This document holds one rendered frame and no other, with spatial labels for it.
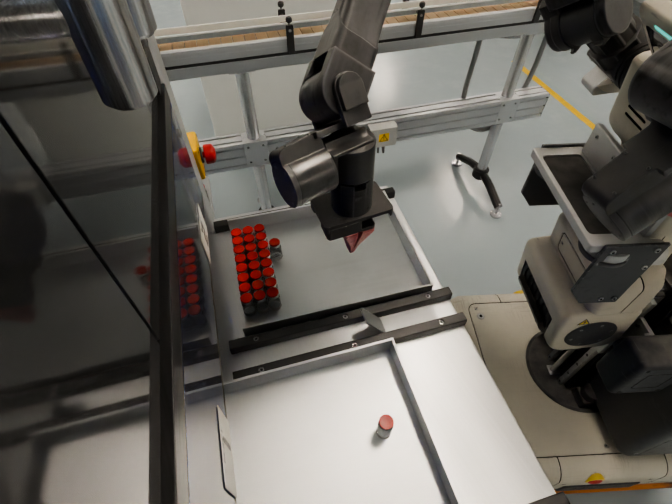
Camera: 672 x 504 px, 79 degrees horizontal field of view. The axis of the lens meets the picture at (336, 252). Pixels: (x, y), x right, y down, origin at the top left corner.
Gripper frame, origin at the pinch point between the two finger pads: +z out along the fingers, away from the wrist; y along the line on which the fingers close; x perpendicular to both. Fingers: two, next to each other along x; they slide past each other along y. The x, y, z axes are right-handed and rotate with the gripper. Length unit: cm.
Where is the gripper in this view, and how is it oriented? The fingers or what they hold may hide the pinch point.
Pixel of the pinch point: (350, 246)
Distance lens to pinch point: 63.6
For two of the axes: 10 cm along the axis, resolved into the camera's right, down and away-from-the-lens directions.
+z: 0.1, 6.5, 7.6
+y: -9.3, 2.9, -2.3
